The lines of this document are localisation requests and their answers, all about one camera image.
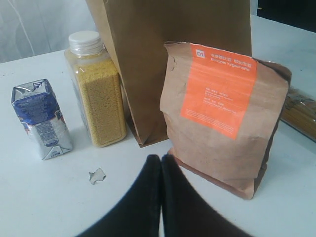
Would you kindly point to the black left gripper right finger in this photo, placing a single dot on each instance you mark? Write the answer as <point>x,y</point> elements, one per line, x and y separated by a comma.
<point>185,213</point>

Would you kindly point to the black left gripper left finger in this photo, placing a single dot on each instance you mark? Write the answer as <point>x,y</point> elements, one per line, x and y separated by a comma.
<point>137,214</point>

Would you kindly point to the brown coffee pouch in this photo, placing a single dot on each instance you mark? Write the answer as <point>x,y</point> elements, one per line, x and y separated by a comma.
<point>222,110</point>

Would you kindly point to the brown paper shopping bag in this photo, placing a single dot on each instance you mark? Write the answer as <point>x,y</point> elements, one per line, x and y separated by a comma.
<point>134,33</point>

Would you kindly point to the small torn plastic scrap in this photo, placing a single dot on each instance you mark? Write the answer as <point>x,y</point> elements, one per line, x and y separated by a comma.
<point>97,176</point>

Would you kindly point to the yellow grain bottle white cap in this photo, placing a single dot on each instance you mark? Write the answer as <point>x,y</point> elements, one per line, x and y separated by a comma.
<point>96,82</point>

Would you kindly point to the blue white milk carton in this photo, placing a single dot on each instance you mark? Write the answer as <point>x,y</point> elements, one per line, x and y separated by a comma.
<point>37,108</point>

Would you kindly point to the spaghetti package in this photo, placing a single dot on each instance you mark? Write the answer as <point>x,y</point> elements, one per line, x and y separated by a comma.
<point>300,112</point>

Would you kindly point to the white backdrop curtain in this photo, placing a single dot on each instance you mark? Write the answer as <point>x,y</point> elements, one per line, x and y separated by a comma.
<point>34,27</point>

